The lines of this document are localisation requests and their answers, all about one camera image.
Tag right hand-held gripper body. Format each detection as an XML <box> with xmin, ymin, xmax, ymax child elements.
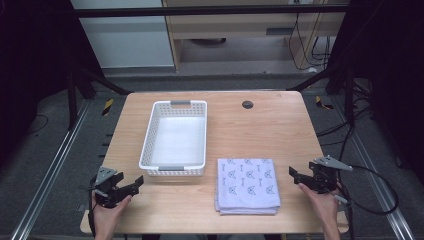
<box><xmin>307</xmin><ymin>154</ymin><xmax>354</xmax><ymax>195</ymax></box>

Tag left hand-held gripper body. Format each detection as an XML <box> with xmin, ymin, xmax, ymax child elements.
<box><xmin>89</xmin><ymin>165</ymin><xmax>132</xmax><ymax>210</ymax></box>

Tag person's left hand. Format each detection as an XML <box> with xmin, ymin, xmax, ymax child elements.
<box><xmin>91</xmin><ymin>192</ymin><xmax>133</xmax><ymax>230</ymax></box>

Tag person's right hand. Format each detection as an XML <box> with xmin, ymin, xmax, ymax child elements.
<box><xmin>297</xmin><ymin>182</ymin><xmax>340</xmax><ymax>228</ymax></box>

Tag folded lilac printed cloth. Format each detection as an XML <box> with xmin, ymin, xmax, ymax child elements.
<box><xmin>214</xmin><ymin>157</ymin><xmax>282</xmax><ymax>216</ymax></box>

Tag white plastic basket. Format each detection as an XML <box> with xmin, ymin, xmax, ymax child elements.
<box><xmin>138</xmin><ymin>99</ymin><xmax>208</xmax><ymax>177</ymax></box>

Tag yellow black striped tape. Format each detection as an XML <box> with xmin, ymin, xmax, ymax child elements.
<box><xmin>101</xmin><ymin>98</ymin><xmax>115</xmax><ymax>117</ymax></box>
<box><xmin>314</xmin><ymin>95</ymin><xmax>335</xmax><ymax>111</ymax></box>

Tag black metal stand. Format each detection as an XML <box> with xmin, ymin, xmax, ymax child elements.
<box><xmin>285</xmin><ymin>64</ymin><xmax>356</xmax><ymax>128</ymax></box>
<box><xmin>65</xmin><ymin>63</ymin><xmax>133</xmax><ymax>132</ymax></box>

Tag dark curtain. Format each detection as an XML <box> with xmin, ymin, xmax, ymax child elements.
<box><xmin>0</xmin><ymin>0</ymin><xmax>105</xmax><ymax>168</ymax></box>
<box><xmin>328</xmin><ymin>0</ymin><xmax>424</xmax><ymax>186</ymax></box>

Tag white cabinet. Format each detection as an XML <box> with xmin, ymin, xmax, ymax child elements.
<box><xmin>70</xmin><ymin>0</ymin><xmax>176</xmax><ymax>70</ymax></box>

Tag light wooden desk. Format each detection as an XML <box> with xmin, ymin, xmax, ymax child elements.
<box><xmin>161</xmin><ymin>0</ymin><xmax>351</xmax><ymax>72</ymax></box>

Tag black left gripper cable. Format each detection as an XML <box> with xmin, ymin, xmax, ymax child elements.
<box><xmin>87</xmin><ymin>178</ymin><xmax>98</xmax><ymax>238</ymax></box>

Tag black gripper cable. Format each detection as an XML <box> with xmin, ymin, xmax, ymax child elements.
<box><xmin>87</xmin><ymin>178</ymin><xmax>98</xmax><ymax>238</ymax></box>
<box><xmin>336</xmin><ymin>164</ymin><xmax>400</xmax><ymax>240</ymax></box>

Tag aluminium floor rail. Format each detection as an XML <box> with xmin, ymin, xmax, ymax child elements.
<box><xmin>329</xmin><ymin>94</ymin><xmax>416</xmax><ymax>240</ymax></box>
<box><xmin>9</xmin><ymin>98</ymin><xmax>92</xmax><ymax>240</ymax></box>

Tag black floor cables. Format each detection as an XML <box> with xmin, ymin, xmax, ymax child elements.
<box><xmin>315</xmin><ymin>78</ymin><xmax>379</xmax><ymax>148</ymax></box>

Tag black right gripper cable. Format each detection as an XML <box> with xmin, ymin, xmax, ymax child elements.
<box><xmin>336</xmin><ymin>164</ymin><xmax>400</xmax><ymax>240</ymax></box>

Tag black cables under desk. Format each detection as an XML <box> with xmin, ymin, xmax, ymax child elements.
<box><xmin>287</xmin><ymin>12</ymin><xmax>333</xmax><ymax>72</ymax></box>

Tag black horizontal frame bar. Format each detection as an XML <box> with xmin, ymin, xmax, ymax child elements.
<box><xmin>73</xmin><ymin>3</ymin><xmax>352</xmax><ymax>19</ymax></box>

